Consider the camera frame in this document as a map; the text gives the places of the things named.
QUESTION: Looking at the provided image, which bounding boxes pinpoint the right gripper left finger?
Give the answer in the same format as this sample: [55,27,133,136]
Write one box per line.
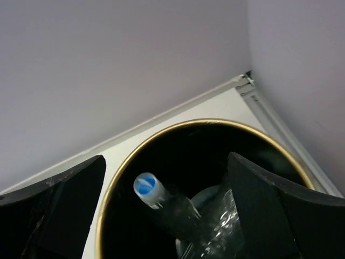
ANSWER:
[1,155,106,258]

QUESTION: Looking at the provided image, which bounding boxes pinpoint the orange bin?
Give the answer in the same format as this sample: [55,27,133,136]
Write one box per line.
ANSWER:
[95,119,315,258]

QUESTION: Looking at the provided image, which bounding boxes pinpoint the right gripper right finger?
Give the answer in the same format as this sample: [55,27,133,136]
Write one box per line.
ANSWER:
[228,153,344,258]

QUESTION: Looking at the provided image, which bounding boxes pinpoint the clear bottle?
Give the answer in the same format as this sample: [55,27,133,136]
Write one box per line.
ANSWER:
[175,185,249,258]
[133,173,201,241]

